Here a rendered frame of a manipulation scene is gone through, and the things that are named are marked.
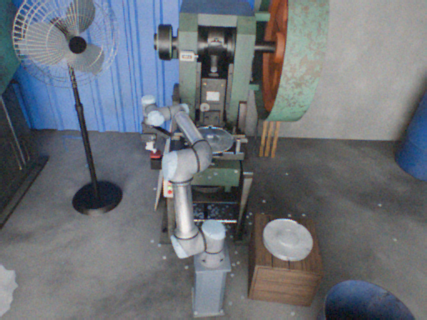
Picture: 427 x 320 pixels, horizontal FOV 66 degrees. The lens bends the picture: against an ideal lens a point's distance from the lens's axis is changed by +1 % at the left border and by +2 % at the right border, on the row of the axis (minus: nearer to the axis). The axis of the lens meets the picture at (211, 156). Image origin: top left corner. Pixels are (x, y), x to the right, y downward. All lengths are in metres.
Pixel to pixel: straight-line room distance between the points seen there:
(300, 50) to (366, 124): 2.41
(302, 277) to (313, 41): 1.26
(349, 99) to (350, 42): 0.58
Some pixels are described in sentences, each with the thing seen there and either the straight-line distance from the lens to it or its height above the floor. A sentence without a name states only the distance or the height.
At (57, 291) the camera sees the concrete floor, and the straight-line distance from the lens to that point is 2.38.
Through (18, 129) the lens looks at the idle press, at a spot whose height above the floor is 0.44.
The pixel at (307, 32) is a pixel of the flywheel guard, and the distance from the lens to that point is 1.59.
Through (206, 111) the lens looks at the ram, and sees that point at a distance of 1.97.
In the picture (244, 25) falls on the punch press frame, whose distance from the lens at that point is 1.81.
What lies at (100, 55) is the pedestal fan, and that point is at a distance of 2.18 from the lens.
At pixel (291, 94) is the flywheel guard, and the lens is 1.65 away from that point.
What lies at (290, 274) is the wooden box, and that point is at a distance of 2.02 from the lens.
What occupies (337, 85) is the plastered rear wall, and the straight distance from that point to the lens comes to 3.53.
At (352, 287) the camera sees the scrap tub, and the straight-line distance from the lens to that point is 1.95.
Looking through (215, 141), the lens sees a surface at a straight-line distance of 2.03.
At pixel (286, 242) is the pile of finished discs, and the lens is 2.05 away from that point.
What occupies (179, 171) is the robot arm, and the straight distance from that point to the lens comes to 1.41.
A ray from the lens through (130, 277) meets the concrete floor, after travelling 2.32.
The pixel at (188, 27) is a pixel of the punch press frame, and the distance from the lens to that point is 1.79.
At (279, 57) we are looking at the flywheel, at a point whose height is 1.30.
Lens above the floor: 1.92
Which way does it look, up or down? 37 degrees down
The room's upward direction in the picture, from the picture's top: 4 degrees clockwise
